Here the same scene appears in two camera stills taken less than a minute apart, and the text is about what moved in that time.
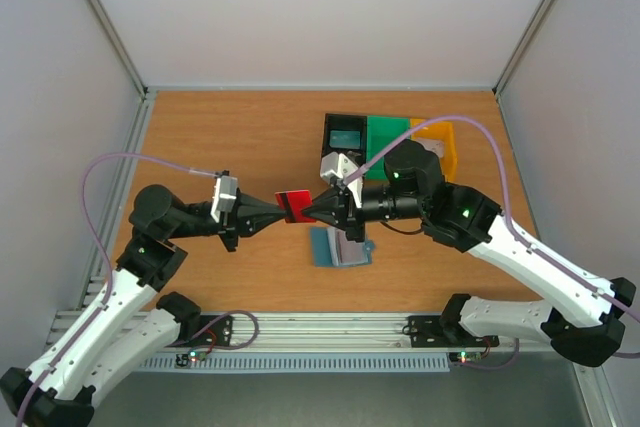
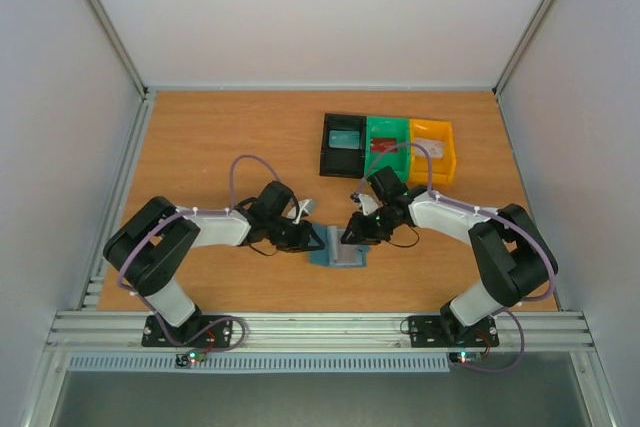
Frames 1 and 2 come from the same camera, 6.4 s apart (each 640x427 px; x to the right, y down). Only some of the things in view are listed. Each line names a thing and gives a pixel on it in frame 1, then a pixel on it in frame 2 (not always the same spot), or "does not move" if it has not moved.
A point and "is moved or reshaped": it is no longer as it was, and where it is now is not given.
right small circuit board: (465, 356) does not move
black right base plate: (427, 332) does not move
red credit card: (294, 202) is moved or reshaped
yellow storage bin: (444, 131) does not move
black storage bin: (347, 123) does not move
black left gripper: (249, 214) to (301, 243)
